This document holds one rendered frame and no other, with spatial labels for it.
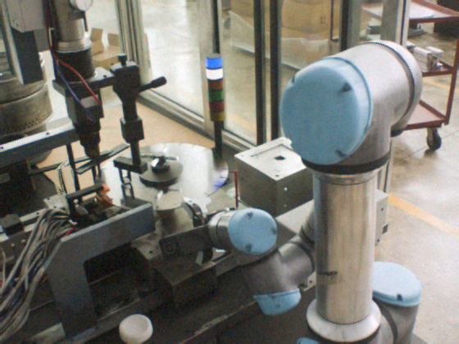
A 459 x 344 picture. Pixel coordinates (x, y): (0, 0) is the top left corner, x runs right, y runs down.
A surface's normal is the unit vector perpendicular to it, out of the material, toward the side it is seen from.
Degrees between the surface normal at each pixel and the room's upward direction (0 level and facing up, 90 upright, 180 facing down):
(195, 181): 0
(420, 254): 0
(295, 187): 90
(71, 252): 90
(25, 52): 90
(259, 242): 58
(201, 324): 0
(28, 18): 90
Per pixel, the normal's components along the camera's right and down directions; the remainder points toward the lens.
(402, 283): 0.05, -0.91
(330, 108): -0.70, 0.26
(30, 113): 0.79, 0.28
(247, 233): 0.36, -0.10
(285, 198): 0.59, 0.38
